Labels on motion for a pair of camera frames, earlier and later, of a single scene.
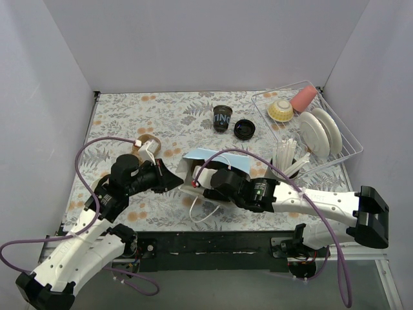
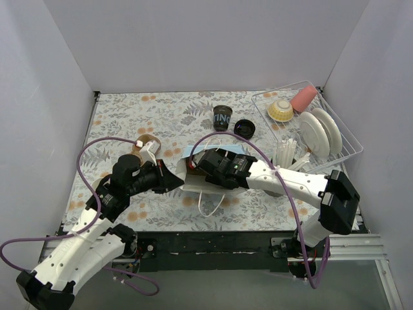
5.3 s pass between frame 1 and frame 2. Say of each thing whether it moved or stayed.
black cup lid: stayed
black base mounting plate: stayed
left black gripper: stayed
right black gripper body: moved
